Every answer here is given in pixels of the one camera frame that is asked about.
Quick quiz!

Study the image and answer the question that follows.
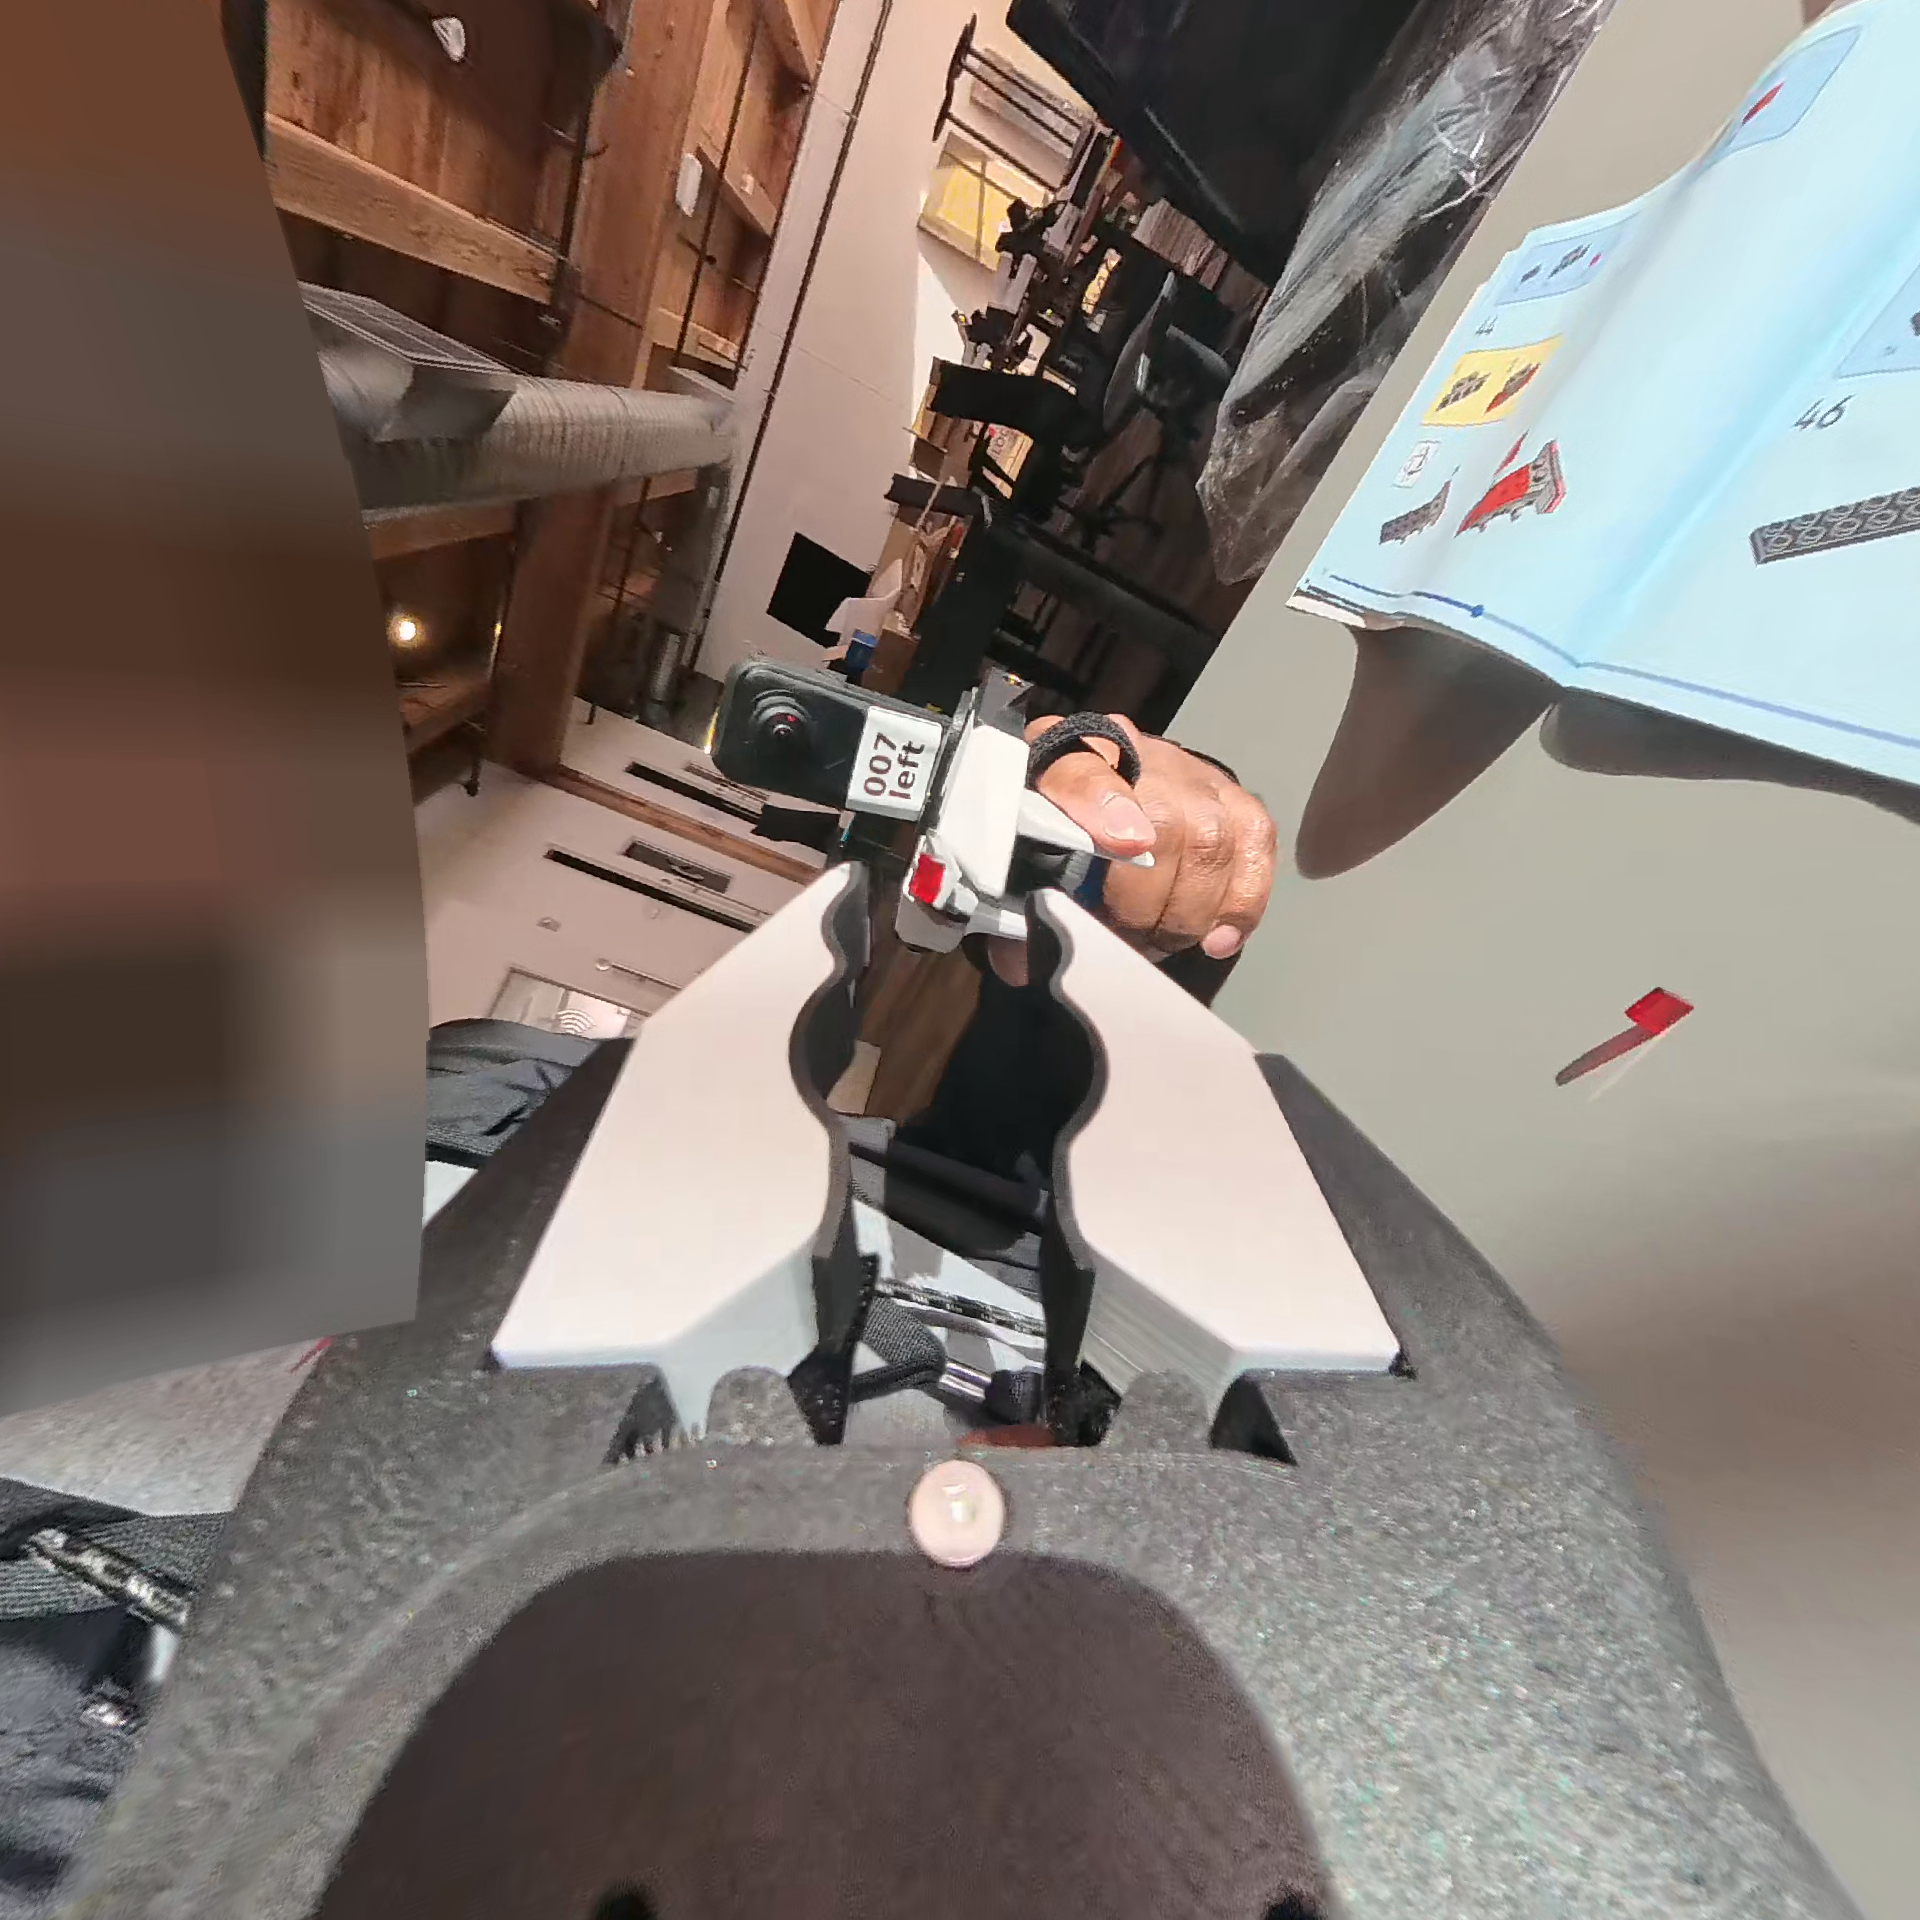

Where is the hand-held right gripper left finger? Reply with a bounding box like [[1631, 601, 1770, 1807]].
[[491, 861, 881, 1432]]

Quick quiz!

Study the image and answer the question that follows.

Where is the light blue instruction booklet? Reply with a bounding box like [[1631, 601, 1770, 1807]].
[[1287, 0, 1920, 793]]

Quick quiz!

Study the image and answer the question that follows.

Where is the grey desk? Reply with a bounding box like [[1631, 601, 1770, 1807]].
[[1163, 0, 1920, 1920]]

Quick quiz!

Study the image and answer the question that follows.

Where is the grey bracket brick plate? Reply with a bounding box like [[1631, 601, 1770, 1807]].
[[894, 840, 981, 957]]

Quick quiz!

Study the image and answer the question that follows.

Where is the person's left forearm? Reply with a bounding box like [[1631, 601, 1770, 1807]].
[[898, 932, 1252, 1210]]

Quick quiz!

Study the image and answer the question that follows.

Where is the black monitor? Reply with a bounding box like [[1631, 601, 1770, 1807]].
[[764, 535, 877, 652]]

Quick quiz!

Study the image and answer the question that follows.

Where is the black webbing strap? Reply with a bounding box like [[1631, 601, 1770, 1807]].
[[0, 1496, 200, 1633]]

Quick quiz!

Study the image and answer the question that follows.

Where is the black office chair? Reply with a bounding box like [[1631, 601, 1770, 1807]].
[[1099, 267, 1235, 441]]

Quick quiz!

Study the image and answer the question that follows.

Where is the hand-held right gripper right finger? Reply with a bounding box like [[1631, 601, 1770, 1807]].
[[1033, 887, 1406, 1424]]

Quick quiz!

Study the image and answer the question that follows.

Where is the person's black jacket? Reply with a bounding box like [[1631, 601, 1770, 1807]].
[[0, 1017, 611, 1920]]

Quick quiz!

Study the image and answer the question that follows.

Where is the red brick plate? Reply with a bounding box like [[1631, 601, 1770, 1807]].
[[1553, 988, 1697, 1092]]

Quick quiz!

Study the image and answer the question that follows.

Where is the person's left hand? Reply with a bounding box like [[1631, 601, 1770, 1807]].
[[1030, 743, 1279, 967]]

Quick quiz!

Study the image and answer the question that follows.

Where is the black badge reel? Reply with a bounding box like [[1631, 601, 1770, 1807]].
[[939, 1355, 1049, 1432]]

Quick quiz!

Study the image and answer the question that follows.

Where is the silver ventilation duct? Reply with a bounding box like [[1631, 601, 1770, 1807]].
[[302, 280, 749, 517]]

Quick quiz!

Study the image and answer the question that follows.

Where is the bright window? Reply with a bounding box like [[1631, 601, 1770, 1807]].
[[914, 142, 1055, 253]]

